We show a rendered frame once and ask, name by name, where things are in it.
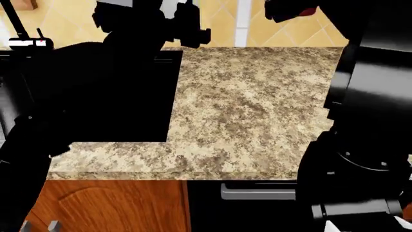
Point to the black kitchen sink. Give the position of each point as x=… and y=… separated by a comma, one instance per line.
x=128, y=101

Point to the black drawer front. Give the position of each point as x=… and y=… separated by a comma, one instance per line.
x=244, y=215

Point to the brown wooden cabinet door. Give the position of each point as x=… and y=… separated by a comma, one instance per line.
x=119, y=205

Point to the black sink faucet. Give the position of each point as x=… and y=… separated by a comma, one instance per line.
x=16, y=21

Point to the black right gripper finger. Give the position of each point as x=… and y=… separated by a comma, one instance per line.
x=268, y=9
x=284, y=17

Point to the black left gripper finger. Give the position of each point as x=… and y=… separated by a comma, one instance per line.
x=188, y=14
x=194, y=38

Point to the red shaker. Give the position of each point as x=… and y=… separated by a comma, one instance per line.
x=308, y=11

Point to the brown wooden block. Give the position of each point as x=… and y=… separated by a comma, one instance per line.
x=27, y=3

